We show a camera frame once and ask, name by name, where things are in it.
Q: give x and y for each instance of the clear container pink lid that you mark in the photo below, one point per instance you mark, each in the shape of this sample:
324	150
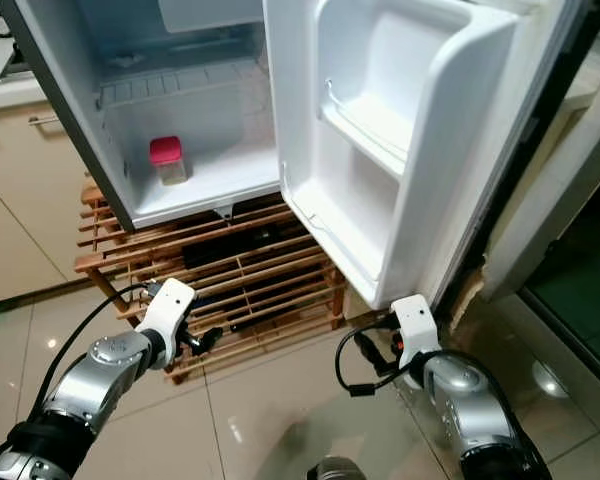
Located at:
167	152

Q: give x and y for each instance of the grey fridge door white inside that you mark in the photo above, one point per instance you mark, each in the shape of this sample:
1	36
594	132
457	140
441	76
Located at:
420	100

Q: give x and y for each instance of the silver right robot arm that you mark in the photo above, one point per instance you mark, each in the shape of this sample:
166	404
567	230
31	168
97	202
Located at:
465	395

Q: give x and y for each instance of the grey mini fridge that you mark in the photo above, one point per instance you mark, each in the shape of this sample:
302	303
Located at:
200	130

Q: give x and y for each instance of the white fridge shelf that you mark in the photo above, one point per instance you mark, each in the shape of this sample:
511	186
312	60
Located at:
190	85

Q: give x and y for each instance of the wooden wine rack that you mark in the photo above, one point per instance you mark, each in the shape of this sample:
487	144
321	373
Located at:
260	290

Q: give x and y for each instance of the beige cloth cover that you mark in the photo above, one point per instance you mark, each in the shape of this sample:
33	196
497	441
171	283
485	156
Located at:
465	295

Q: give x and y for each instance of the grey robot foot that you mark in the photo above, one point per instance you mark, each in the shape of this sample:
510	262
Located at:
335	470

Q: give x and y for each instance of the green glass sliding door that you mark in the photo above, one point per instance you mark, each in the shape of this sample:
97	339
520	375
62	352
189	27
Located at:
580	300

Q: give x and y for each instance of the beige kitchen cabinet white counter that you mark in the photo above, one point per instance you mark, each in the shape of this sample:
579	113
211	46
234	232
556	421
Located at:
30	200

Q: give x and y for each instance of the white side cabinet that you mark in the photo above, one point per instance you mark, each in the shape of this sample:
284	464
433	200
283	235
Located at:
540	180

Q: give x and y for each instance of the white freezer compartment flap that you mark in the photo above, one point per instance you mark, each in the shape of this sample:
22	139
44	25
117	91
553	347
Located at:
210	12

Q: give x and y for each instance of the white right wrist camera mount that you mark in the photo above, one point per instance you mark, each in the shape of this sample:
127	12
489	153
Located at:
418	320

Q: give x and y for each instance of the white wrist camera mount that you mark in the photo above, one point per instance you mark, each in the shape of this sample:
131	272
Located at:
418	320
170	305

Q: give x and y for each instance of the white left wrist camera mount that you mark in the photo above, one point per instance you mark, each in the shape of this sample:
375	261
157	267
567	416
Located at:
170	305

